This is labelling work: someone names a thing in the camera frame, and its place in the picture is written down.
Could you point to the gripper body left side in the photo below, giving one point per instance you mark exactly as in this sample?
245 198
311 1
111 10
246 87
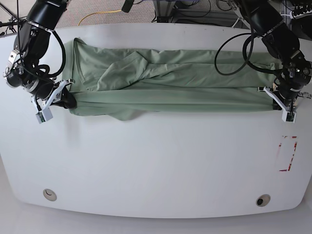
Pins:
287 99

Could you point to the gripper body right side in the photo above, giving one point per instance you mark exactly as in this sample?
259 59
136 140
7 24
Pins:
44 93

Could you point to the green polo T-shirt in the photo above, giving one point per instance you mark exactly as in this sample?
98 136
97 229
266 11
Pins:
124 82

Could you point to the black robot arm left side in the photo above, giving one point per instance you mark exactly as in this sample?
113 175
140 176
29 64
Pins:
265 22

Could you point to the red tape rectangle marker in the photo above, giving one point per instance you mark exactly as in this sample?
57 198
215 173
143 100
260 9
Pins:
285 154

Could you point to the black tripod stand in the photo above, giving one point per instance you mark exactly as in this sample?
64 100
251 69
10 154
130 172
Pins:
8 21

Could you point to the left table grommet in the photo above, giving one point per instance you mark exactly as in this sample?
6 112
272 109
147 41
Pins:
49 195

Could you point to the table grommet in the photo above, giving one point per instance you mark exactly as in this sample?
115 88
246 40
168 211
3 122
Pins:
263 200
49 195

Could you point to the right table grommet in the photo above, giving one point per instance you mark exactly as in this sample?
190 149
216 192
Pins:
263 200

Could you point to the wrist camera left side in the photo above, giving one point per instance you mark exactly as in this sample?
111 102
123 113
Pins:
289 116

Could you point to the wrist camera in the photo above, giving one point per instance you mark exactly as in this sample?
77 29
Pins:
289 116
44 115

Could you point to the wrist camera right side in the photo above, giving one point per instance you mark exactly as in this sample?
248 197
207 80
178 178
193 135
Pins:
44 115

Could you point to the aluminium frame post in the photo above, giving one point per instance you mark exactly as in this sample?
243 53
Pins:
163 10

